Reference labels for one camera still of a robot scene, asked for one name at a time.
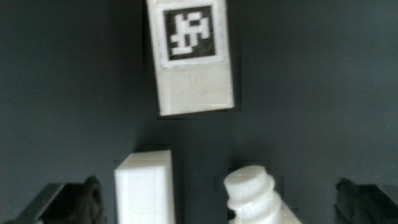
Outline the white table leg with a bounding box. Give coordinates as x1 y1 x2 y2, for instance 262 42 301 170
224 165 304 224
146 0 235 116

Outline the white block left edge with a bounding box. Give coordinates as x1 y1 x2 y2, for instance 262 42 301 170
114 150 176 224

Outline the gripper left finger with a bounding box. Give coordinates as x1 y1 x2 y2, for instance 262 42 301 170
16 176 107 224

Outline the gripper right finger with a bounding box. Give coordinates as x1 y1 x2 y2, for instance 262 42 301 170
335 178 398 224

